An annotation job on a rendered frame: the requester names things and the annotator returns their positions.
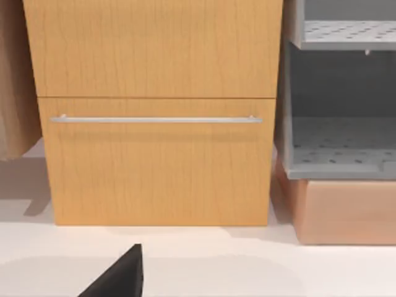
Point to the wooden cupboard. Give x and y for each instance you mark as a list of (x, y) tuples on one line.
[(153, 46)]

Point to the grey pierced shelf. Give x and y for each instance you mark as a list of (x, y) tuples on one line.
[(343, 28)]

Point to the pale wooden drawer front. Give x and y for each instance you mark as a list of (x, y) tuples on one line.
[(343, 213)]

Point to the wooden cupboard side panel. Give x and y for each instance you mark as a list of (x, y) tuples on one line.
[(15, 80)]

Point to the grey pierced drawer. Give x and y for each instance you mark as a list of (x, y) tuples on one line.
[(337, 136)]

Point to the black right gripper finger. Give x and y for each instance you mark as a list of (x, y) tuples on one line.
[(128, 276)]

